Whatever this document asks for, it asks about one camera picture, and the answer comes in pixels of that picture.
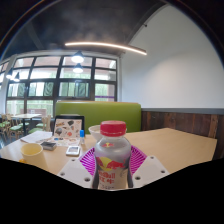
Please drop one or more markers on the small blue-capped bottle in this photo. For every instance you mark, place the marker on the small blue-capped bottle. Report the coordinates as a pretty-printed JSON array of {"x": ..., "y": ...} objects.
[{"x": 82, "y": 136}]

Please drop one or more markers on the clear drink bottle red cap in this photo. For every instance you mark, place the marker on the clear drink bottle red cap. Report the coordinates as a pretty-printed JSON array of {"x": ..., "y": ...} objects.
[{"x": 111, "y": 156}]

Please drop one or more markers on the long curved ceiling light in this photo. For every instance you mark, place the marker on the long curved ceiling light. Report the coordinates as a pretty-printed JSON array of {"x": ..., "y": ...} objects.
[{"x": 106, "y": 45}]

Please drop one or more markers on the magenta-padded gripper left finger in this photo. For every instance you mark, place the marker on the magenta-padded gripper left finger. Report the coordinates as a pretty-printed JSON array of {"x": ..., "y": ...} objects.
[{"x": 75, "y": 171}]

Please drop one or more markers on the green upholstered bench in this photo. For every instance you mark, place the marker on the green upholstered bench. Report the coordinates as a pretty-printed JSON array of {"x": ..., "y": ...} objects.
[{"x": 100, "y": 111}]

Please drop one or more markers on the white paper sheets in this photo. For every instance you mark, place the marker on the white paper sheets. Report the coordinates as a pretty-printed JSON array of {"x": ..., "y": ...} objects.
[{"x": 36, "y": 136}]

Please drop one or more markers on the group of wooden green-seat chairs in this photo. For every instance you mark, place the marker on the group of wooden green-seat chairs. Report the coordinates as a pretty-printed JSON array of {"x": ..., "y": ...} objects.
[{"x": 13, "y": 128}]

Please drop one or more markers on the light wooden dining table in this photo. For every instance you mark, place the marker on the light wooden dining table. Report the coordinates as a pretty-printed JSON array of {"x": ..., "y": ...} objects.
[{"x": 26, "y": 116}]

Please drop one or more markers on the small black box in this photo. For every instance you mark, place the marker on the small black box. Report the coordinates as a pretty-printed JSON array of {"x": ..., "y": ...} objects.
[{"x": 49, "y": 145}]

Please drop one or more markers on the pale yellow mug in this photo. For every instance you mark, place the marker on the pale yellow mug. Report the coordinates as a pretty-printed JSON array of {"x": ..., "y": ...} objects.
[{"x": 32, "y": 154}]

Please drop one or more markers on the small white flat device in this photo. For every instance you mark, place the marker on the small white flat device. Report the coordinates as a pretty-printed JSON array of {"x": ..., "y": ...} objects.
[{"x": 73, "y": 150}]

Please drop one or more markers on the white bowl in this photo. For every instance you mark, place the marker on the white bowl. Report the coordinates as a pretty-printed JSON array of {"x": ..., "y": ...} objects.
[{"x": 95, "y": 132}]

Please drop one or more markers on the black tablet with stickers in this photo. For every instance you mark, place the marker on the black tablet with stickers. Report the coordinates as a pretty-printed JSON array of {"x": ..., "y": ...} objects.
[{"x": 68, "y": 126}]

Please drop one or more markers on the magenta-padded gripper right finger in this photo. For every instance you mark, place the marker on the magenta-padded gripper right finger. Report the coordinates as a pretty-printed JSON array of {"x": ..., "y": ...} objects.
[{"x": 150, "y": 170}]

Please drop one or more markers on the group of pendant lamps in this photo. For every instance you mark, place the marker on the group of pendant lamps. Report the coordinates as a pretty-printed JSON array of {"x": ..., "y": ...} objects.
[{"x": 77, "y": 58}]

